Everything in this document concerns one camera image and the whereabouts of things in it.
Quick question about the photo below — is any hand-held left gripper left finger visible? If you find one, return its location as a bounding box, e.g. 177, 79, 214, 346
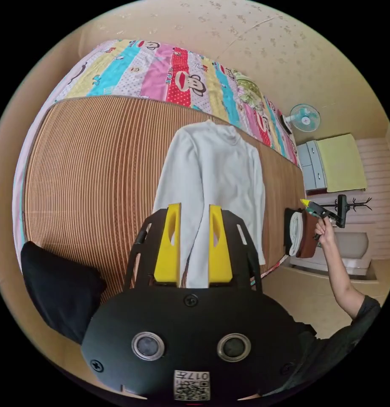
154, 203, 182, 284

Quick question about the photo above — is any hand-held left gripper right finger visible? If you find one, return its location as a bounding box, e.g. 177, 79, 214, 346
208, 204, 233, 284

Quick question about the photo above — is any white long sleeve shirt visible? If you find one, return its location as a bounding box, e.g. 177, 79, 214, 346
152, 119, 267, 289

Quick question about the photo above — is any person's right forearm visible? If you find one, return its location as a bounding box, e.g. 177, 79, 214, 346
320, 237, 366, 319

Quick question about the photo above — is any person's right hand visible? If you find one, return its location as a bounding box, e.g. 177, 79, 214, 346
314, 217, 337, 247

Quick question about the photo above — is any pile of clothes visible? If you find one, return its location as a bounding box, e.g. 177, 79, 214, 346
283, 207, 323, 259

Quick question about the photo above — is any black coat rack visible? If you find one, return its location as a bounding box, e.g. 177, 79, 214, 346
346, 197, 373, 213

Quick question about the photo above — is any grey cupboard with yellow cloth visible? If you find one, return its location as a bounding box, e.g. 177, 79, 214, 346
296, 133, 368, 195

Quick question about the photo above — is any teal fan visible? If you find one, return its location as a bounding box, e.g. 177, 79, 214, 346
279, 103, 322, 134

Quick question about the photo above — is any black garment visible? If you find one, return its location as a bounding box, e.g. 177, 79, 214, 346
20, 241, 108, 346

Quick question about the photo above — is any bed with woven mat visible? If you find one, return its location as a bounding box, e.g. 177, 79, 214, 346
11, 39, 307, 288

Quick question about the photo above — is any green floral pillow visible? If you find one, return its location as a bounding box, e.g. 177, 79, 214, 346
235, 72, 266, 106

